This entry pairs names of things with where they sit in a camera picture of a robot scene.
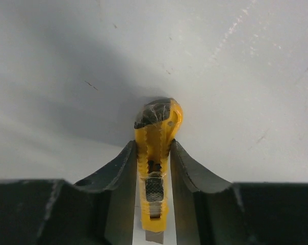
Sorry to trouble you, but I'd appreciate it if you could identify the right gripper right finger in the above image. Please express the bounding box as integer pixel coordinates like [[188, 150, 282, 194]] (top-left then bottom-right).
[[170, 141, 308, 244]]

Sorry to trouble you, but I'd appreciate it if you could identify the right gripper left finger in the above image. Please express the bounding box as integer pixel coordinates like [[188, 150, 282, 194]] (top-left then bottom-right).
[[0, 141, 137, 244]]

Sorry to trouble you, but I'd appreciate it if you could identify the yellow utility knife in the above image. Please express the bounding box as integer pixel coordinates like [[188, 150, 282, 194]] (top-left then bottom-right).
[[134, 97, 183, 244]]

